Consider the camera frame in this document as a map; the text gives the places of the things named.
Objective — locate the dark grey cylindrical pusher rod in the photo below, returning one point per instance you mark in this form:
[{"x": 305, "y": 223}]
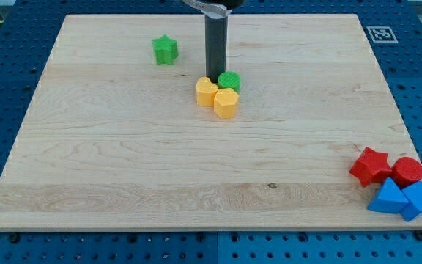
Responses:
[{"x": 215, "y": 46}]

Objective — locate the black robot end mount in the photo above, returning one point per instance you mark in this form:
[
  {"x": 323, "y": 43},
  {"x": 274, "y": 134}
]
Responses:
[{"x": 230, "y": 4}]

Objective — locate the green star block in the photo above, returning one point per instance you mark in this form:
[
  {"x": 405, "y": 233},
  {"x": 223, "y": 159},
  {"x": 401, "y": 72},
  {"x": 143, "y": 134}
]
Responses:
[{"x": 165, "y": 50}]

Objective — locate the yellow heart block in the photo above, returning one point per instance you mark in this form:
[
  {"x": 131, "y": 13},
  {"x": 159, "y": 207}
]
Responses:
[{"x": 205, "y": 92}]

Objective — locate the red star block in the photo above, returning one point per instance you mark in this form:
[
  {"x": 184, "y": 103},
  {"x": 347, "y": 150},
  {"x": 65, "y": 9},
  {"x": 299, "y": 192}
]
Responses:
[{"x": 371, "y": 167}]

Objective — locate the silver clamp band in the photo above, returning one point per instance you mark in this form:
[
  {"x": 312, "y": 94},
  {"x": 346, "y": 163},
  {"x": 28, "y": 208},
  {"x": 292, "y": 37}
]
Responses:
[{"x": 212, "y": 10}]

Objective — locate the green cylinder block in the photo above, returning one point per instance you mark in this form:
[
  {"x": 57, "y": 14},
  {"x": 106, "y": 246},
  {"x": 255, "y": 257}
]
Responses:
[{"x": 229, "y": 80}]

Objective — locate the yellow hexagon block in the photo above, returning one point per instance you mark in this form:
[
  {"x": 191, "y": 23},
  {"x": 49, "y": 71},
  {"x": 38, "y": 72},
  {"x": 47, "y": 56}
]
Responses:
[{"x": 226, "y": 103}]

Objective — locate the wooden board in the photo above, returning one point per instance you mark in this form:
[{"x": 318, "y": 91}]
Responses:
[{"x": 113, "y": 142}]

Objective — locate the white fiducial marker tag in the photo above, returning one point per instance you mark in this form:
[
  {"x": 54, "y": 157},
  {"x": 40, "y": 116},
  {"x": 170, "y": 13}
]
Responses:
[{"x": 381, "y": 34}]

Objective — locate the red cylinder block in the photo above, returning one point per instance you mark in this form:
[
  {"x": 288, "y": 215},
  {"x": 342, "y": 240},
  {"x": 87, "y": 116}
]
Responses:
[{"x": 406, "y": 171}]

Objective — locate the blue triangle block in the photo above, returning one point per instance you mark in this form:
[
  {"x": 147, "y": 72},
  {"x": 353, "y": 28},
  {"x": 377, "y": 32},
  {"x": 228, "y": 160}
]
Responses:
[{"x": 388, "y": 199}]

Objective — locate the blue cube block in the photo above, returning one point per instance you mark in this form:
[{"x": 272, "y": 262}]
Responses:
[{"x": 414, "y": 207}]

